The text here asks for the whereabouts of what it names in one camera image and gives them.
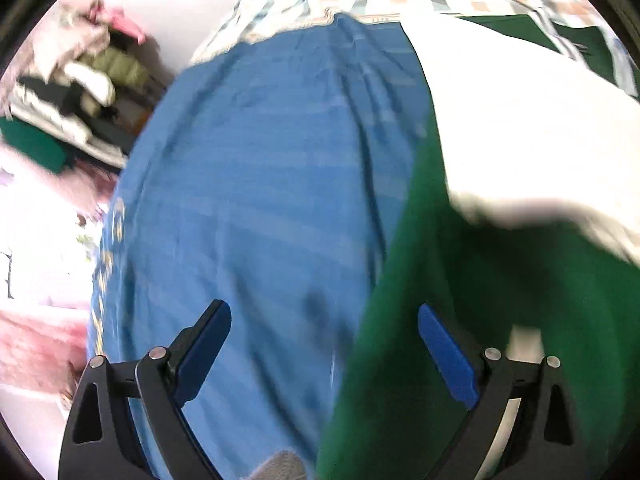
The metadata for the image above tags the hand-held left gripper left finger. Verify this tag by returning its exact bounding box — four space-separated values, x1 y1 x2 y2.
57 300 232 480

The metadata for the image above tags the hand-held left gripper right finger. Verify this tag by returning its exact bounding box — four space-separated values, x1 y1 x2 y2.
418 304 598 480

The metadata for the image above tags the green garment with white stripes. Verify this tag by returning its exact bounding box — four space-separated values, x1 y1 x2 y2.
315 12 640 480

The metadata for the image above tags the pile of mixed clothes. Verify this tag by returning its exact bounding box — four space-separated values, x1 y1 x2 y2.
0 0 173 173

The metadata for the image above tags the grey cloth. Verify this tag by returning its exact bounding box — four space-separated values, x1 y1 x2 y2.
246 450 309 480

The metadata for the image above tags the pink fluffy cloth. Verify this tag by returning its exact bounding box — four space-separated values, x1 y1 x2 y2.
0 307 92 398

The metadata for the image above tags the blue striped bed sheet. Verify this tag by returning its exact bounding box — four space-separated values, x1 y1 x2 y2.
86 12 436 480

